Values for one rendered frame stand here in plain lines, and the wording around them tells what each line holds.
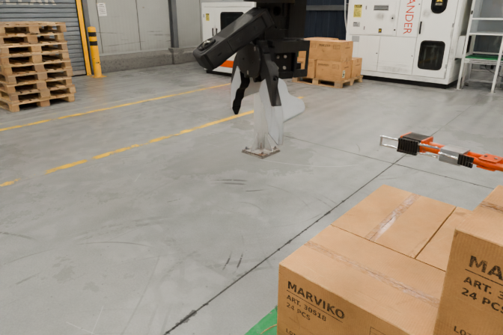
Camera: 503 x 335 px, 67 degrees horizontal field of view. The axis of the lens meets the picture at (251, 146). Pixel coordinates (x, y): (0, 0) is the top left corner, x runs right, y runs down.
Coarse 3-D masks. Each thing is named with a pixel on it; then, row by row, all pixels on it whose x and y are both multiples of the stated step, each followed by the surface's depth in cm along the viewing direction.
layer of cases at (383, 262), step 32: (384, 192) 213; (352, 224) 181; (384, 224) 181; (416, 224) 181; (448, 224) 181; (288, 256) 158; (320, 256) 158; (352, 256) 158; (384, 256) 158; (416, 256) 159; (448, 256) 158; (288, 288) 154; (320, 288) 142; (352, 288) 140; (384, 288) 140; (416, 288) 140; (288, 320) 159; (320, 320) 146; (352, 320) 135; (384, 320) 126; (416, 320) 125
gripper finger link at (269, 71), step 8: (264, 56) 51; (264, 64) 51; (272, 64) 51; (264, 72) 51; (272, 72) 51; (272, 80) 50; (272, 88) 51; (272, 96) 51; (272, 104) 51; (280, 104) 51
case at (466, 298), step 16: (496, 192) 125; (480, 208) 115; (496, 208) 115; (464, 224) 106; (480, 224) 106; (496, 224) 106; (464, 240) 104; (480, 240) 101; (496, 240) 99; (464, 256) 105; (480, 256) 102; (496, 256) 99; (448, 272) 109; (464, 272) 106; (480, 272) 103; (496, 272) 100; (448, 288) 110; (464, 288) 107; (480, 288) 104; (496, 288) 101; (448, 304) 112; (464, 304) 108; (480, 304) 105; (496, 304) 102; (448, 320) 113; (464, 320) 109; (480, 320) 106; (496, 320) 103
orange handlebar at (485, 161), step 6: (432, 144) 130; (438, 144) 129; (426, 150) 128; (432, 150) 126; (438, 150) 124; (474, 156) 120; (480, 156) 119; (486, 156) 116; (492, 156) 116; (498, 156) 116; (474, 162) 116; (480, 162) 115; (486, 162) 114; (492, 162) 113; (498, 162) 115; (486, 168) 114; (492, 168) 113; (498, 168) 112
